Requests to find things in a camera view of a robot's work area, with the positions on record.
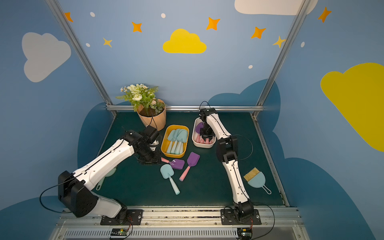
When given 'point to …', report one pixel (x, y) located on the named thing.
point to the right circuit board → (244, 233)
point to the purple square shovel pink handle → (192, 160)
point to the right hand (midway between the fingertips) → (207, 138)
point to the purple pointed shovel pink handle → (199, 126)
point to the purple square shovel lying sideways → (177, 163)
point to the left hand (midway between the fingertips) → (157, 160)
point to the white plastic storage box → (195, 122)
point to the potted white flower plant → (151, 109)
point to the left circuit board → (119, 231)
